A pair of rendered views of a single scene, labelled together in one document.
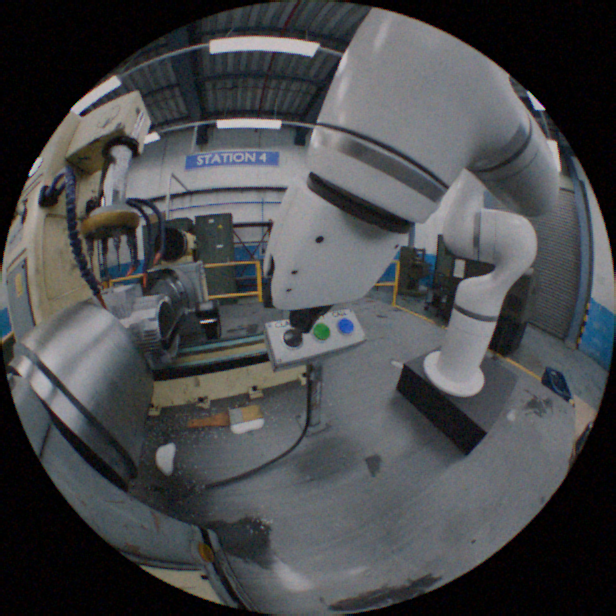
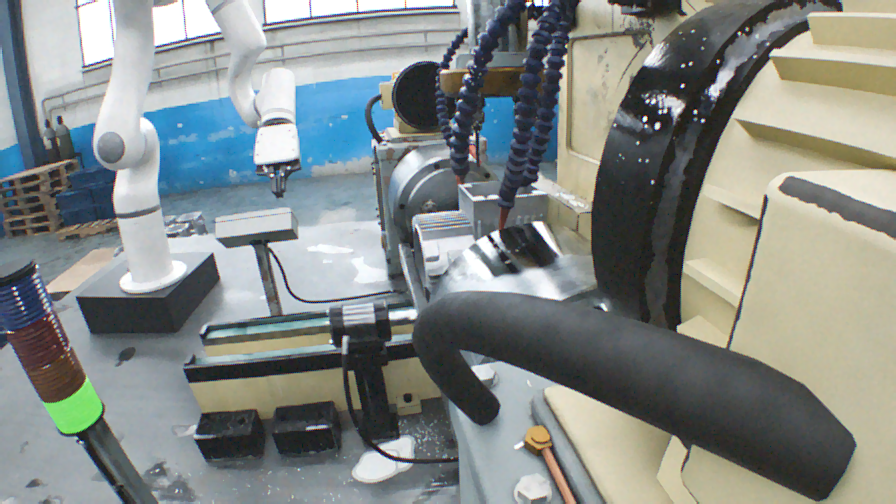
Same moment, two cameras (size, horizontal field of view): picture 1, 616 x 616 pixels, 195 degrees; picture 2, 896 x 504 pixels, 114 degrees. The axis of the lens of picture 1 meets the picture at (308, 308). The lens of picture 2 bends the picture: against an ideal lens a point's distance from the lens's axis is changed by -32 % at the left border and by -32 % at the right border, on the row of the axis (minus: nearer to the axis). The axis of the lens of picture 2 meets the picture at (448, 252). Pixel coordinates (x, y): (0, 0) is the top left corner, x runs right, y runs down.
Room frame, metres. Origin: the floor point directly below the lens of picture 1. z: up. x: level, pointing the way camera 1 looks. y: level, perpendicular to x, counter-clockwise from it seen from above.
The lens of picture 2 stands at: (0.97, 0.59, 1.33)
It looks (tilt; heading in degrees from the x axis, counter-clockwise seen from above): 24 degrees down; 195
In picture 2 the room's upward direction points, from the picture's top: 3 degrees counter-clockwise
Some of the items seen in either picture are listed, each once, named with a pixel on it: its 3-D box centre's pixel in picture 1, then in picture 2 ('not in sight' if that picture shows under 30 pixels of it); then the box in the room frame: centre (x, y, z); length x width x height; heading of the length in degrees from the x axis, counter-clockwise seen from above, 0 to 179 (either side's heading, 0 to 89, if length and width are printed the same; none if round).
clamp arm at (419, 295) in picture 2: (176, 323); (412, 280); (0.39, 0.38, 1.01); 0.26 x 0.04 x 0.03; 26
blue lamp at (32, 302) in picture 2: not in sight; (19, 296); (0.82, 0.11, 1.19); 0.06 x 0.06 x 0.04
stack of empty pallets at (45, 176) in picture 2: not in sight; (41, 198); (-2.08, -6.54, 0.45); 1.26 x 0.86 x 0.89; 109
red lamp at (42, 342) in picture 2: not in sight; (36, 334); (0.82, 0.11, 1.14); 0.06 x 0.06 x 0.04
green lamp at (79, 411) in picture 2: not in sight; (72, 402); (0.82, 0.11, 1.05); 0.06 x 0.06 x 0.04
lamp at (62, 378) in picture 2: not in sight; (54, 370); (0.82, 0.11, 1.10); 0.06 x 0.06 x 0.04
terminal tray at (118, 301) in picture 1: (118, 302); (501, 209); (0.30, 0.51, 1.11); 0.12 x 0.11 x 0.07; 116
